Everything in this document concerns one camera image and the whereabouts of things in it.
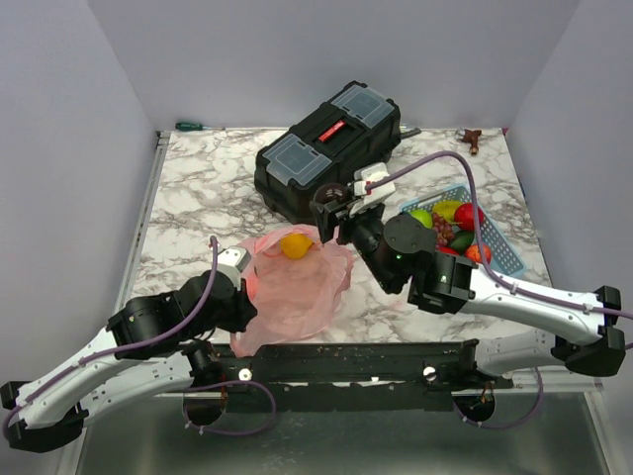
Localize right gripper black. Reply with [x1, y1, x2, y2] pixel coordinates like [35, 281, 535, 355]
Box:
[314, 185, 397, 291]

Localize dark purple fake plum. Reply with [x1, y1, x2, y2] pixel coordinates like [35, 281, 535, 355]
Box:
[314, 183, 348, 204]

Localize pink plastic bag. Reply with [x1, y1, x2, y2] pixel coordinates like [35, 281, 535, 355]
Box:
[230, 225, 353, 357]

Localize green fake apple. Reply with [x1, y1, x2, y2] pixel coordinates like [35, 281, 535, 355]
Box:
[409, 209, 434, 229]

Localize red fake grapes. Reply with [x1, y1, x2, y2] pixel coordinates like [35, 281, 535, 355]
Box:
[432, 213, 455, 247]

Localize yellow fake lemon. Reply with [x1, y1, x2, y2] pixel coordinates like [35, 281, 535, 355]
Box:
[432, 200, 463, 223]

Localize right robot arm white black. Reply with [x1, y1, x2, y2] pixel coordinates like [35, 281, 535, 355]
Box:
[310, 186, 627, 388]

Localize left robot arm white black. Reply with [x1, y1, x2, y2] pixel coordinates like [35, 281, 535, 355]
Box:
[1, 271, 256, 453]

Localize yellow fake pear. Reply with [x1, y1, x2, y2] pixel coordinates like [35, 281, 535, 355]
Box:
[279, 234, 315, 260]

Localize dark green fake avocado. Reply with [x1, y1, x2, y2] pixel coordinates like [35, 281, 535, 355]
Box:
[448, 230, 475, 254]

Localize black plastic toolbox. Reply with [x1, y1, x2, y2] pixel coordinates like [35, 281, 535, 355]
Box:
[254, 81, 402, 225]

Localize grey tool behind toolbox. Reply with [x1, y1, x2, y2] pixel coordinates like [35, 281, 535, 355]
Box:
[401, 128, 421, 139]

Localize blue plastic basket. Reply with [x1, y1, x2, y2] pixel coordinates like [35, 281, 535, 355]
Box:
[400, 184, 527, 278]

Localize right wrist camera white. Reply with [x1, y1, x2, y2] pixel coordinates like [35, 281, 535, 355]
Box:
[349, 162, 396, 217]

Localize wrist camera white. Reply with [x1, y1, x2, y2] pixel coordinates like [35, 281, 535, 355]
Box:
[209, 237, 251, 280]
[349, 162, 396, 217]

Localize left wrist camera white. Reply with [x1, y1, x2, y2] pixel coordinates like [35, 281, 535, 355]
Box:
[209, 237, 251, 280]

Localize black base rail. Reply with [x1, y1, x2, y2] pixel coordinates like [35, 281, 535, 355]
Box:
[184, 339, 512, 413]

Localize green handled screwdriver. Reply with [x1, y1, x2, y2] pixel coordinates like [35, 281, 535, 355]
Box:
[174, 122, 226, 133]

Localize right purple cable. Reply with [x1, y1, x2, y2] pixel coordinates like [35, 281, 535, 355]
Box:
[368, 150, 633, 318]

